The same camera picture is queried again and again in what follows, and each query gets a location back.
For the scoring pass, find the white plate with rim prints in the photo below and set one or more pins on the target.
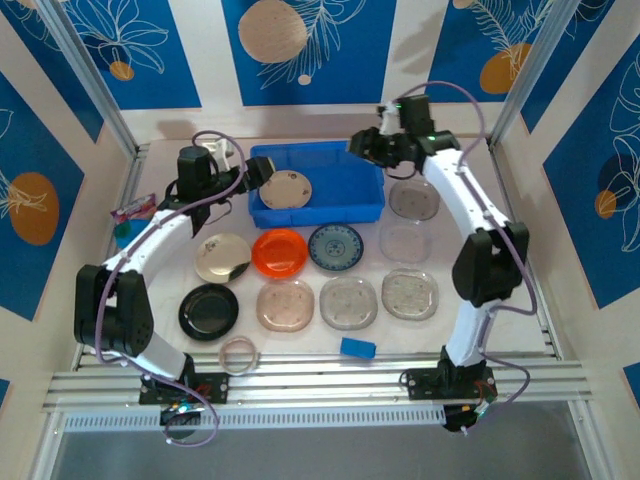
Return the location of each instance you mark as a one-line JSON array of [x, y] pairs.
[[287, 192]]

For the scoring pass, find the smoky clear round plate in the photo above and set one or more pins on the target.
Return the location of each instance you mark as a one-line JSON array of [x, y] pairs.
[[414, 200]]

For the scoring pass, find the cream plate with floral print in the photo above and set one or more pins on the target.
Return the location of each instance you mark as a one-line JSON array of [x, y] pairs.
[[215, 255]]

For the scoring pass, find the orange plastic plate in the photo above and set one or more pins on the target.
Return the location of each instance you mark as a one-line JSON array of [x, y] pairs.
[[279, 252]]

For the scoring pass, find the blue and white patterned plate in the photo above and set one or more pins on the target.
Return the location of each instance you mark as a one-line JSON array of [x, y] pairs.
[[334, 247]]

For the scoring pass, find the glossy black plate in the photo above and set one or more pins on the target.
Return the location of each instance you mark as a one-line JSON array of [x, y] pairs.
[[207, 312]]

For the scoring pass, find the pinkish clear square plate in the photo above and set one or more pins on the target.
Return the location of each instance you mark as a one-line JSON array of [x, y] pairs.
[[285, 306]]

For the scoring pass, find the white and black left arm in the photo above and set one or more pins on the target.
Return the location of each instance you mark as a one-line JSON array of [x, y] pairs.
[[150, 240]]

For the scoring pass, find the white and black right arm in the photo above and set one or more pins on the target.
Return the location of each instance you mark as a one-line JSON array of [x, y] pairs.
[[460, 190]]

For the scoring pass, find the blue plastic bin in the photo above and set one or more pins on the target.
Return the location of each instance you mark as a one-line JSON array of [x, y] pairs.
[[340, 170]]

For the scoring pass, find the colourful snack packet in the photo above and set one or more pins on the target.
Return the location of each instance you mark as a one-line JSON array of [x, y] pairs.
[[132, 207]]

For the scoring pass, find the cup with blue lid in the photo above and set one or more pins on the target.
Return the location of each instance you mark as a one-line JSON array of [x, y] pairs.
[[122, 232]]

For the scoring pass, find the blue rectangular block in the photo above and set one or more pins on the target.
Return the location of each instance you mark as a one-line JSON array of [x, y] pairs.
[[357, 348]]

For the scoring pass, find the aluminium mounting rails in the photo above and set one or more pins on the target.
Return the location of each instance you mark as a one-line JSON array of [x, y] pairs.
[[325, 385]]

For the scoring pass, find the aluminium side rail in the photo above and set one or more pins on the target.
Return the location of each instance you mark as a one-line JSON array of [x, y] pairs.
[[547, 335], [131, 180]]

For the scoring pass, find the aluminium frame post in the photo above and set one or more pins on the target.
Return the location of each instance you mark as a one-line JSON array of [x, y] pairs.
[[85, 70], [530, 70]]

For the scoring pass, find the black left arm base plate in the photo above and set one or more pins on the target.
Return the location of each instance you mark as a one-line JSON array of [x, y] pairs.
[[215, 387]]

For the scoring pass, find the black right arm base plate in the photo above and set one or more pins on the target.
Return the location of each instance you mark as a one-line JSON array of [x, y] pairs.
[[420, 385]]

